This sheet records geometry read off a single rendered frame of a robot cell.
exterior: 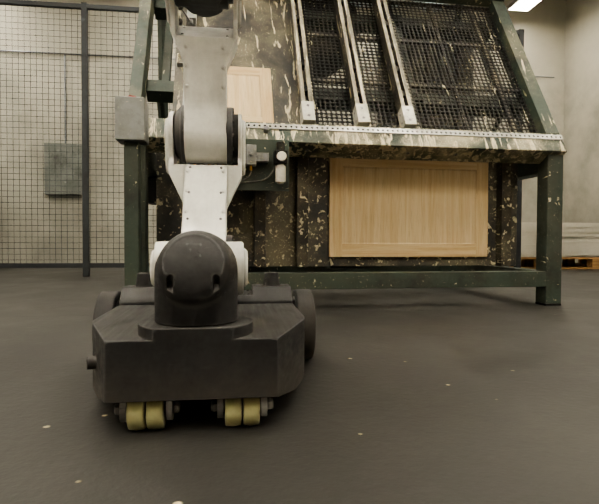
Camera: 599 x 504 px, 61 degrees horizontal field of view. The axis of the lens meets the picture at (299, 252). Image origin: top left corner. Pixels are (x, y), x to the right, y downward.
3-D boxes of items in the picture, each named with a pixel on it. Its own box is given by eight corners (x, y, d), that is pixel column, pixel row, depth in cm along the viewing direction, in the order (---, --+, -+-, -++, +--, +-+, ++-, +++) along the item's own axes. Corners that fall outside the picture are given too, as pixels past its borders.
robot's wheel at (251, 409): (260, 431, 90) (260, 389, 90) (243, 432, 89) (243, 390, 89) (258, 417, 97) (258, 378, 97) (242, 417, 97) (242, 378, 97)
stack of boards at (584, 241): (449, 269, 580) (449, 221, 578) (416, 265, 683) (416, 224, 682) (643, 269, 611) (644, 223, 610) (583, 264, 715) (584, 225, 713)
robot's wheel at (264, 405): (274, 421, 91) (274, 396, 91) (210, 424, 90) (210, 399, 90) (271, 411, 97) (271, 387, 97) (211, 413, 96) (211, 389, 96)
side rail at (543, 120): (534, 147, 275) (546, 133, 266) (484, 15, 328) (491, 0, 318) (548, 147, 276) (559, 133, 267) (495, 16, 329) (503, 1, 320)
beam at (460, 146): (126, 152, 237) (122, 136, 227) (128, 132, 242) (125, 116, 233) (555, 165, 271) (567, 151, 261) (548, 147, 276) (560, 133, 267)
